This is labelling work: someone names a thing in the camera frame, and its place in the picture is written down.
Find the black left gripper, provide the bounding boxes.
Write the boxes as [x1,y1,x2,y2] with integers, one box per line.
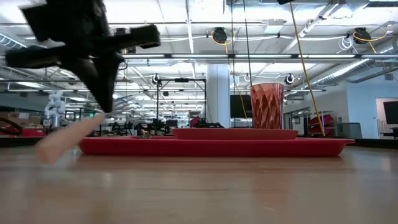
[4,0,162,113]

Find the fork with orange handle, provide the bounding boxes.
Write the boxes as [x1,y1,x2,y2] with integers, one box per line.
[35,108,125,165]

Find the orange faceted plastic cup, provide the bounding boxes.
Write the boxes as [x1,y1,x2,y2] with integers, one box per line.
[249,82,285,129]

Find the orange round plate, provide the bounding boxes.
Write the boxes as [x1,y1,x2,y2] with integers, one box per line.
[172,128,299,141]

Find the red plastic tray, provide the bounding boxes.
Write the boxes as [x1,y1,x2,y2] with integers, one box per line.
[77,136,356,157]

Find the brown cardboard box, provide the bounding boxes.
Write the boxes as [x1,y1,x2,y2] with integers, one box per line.
[0,111,43,126]

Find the red background bin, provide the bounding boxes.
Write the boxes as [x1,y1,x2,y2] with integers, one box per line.
[0,127,47,138]

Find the black monitor screen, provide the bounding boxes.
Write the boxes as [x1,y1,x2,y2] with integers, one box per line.
[229,94,254,119]

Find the white square column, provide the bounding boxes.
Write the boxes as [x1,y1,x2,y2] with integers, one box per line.
[206,63,231,128]

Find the red bin shelf rack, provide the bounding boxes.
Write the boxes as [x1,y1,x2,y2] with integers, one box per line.
[307,113,336,137]

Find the grey mesh cabinet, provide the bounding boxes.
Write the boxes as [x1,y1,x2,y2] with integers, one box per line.
[336,122,363,139]

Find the black hanging cable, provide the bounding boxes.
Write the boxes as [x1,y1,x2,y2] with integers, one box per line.
[230,0,234,128]
[242,0,253,128]

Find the black background workstation frame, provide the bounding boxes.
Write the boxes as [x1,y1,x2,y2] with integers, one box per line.
[156,77,207,129]

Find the black arm base cable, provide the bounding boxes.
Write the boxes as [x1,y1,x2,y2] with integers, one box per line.
[0,116,23,137]

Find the silver ventilation duct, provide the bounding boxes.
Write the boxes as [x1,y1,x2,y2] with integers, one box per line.
[309,46,398,90]

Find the yellow hanging cable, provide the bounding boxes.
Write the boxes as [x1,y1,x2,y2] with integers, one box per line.
[289,2,326,137]

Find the black wall screen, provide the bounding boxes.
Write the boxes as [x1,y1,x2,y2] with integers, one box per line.
[382,101,398,124]

